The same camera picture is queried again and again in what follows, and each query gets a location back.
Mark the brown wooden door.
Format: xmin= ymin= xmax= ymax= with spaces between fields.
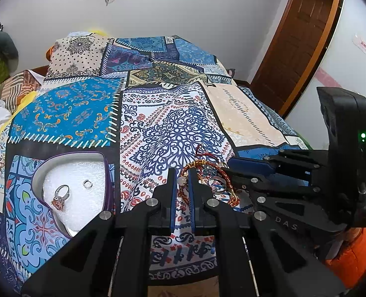
xmin=250 ymin=0 xmax=347 ymax=119

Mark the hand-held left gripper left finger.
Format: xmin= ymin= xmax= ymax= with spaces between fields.
xmin=21 ymin=168 xmax=178 ymax=297

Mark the silver ring with pink stone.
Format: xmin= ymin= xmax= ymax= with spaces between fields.
xmin=51 ymin=185 xmax=71 ymax=211

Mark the dark green clothing pile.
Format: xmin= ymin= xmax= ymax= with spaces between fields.
xmin=0 ymin=20 xmax=19 ymax=72

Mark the white and red wall sticker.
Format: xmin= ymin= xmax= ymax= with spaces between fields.
xmin=352 ymin=35 xmax=366 ymax=54

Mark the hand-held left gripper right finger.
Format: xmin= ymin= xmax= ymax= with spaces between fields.
xmin=187 ymin=169 xmax=346 ymax=297

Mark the orange sleeved right forearm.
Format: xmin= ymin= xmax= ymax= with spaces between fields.
xmin=317 ymin=226 xmax=366 ymax=290

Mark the heart-shaped jewelry box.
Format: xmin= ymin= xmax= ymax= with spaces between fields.
xmin=32 ymin=151 xmax=115 ymax=238

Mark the red and gold braided bracelet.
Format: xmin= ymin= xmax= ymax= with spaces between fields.
xmin=179 ymin=160 xmax=243 ymax=208

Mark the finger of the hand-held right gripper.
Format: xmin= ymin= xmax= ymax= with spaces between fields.
xmin=218 ymin=168 xmax=347 ymax=234
xmin=227 ymin=149 xmax=329 ymax=180

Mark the blue patchwork printed blanket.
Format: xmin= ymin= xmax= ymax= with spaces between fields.
xmin=0 ymin=32 xmax=310 ymax=297

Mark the silver bangle ring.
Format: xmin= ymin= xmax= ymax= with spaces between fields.
xmin=208 ymin=176 xmax=224 ymax=193

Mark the thin red string bracelet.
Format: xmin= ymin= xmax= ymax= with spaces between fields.
xmin=195 ymin=144 xmax=215 ymax=162

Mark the yellow cloth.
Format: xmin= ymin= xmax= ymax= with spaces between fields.
xmin=14 ymin=90 xmax=41 ymax=115

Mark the orange striped blanket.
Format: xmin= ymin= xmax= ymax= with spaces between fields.
xmin=0 ymin=66 xmax=52 ymax=112

